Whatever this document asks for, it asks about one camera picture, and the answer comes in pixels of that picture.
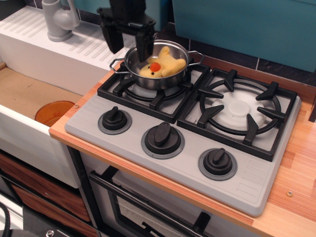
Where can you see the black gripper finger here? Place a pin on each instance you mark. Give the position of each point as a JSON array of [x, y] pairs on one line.
[[113, 38], [144, 45]]

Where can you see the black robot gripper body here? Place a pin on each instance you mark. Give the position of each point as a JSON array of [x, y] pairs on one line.
[[126, 16]]

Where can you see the yellow stuffed duck toy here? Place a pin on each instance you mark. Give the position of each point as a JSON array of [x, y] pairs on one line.
[[163, 66]]

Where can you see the stainless steel pot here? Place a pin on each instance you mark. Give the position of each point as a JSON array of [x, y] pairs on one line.
[[133, 65]]

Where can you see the black left stove knob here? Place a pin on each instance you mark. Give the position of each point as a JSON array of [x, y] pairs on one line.
[[114, 121]]

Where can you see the black stove knob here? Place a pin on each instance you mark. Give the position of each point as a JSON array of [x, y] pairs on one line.
[[217, 164], [163, 141], [114, 121]]

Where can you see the black middle stove knob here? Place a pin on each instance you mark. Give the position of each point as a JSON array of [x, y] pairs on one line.
[[163, 141]]

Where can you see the black right stove knob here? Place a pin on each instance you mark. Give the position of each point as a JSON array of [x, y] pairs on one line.
[[217, 164]]

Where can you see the grey toy stove top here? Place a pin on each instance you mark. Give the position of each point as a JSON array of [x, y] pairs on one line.
[[247, 190]]

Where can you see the black left burner grate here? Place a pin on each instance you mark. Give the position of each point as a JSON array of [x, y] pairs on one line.
[[166, 104]]

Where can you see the black burner grate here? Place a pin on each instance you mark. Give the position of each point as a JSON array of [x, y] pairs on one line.
[[166, 104], [245, 114]]

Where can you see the grey toy faucet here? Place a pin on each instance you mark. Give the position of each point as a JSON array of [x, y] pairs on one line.
[[60, 22]]

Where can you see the white toy sink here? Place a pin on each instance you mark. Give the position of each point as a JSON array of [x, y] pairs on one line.
[[35, 71]]

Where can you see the black right burner grate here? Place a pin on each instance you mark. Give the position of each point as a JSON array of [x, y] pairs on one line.
[[245, 114]]

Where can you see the oven door with window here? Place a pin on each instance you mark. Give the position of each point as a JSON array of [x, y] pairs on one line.
[[148, 209]]

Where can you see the wooden drawer front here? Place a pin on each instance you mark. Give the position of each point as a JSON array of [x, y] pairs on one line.
[[46, 195]]

